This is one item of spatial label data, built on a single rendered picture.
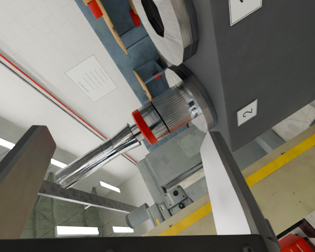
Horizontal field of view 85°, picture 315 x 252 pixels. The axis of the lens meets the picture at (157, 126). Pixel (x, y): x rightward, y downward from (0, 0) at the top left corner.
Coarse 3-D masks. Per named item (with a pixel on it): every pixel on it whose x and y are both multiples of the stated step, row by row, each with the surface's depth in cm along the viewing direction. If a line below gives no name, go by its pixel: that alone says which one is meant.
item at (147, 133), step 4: (132, 112) 20; (136, 112) 19; (132, 116) 19; (136, 116) 19; (140, 116) 19; (136, 120) 19; (140, 120) 18; (136, 124) 19; (140, 124) 18; (144, 124) 18; (140, 128) 18; (144, 128) 18; (148, 128) 18; (144, 132) 18; (148, 132) 18; (144, 136) 19; (148, 136) 19; (152, 136) 19; (148, 140) 19; (152, 140) 19; (156, 140) 20; (152, 144) 20
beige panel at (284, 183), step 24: (288, 144) 131; (312, 144) 125; (264, 168) 127; (288, 168) 123; (312, 168) 118; (264, 192) 120; (288, 192) 116; (312, 192) 112; (192, 216) 126; (264, 216) 113; (288, 216) 110
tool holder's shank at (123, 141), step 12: (120, 132) 20; (132, 132) 20; (108, 144) 20; (120, 144) 19; (132, 144) 20; (84, 156) 20; (96, 156) 19; (108, 156) 20; (72, 168) 20; (84, 168) 20; (96, 168) 20; (60, 180) 19; (72, 180) 20
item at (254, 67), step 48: (144, 0) 14; (192, 0) 10; (240, 0) 10; (288, 0) 11; (192, 48) 13; (240, 48) 12; (288, 48) 13; (192, 96) 17; (240, 96) 15; (288, 96) 18; (240, 144) 20
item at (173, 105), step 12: (156, 96) 20; (168, 96) 19; (180, 96) 18; (144, 108) 19; (156, 108) 19; (168, 108) 18; (180, 108) 18; (192, 108) 19; (144, 120) 18; (156, 120) 18; (168, 120) 19; (180, 120) 19; (156, 132) 19; (168, 132) 20
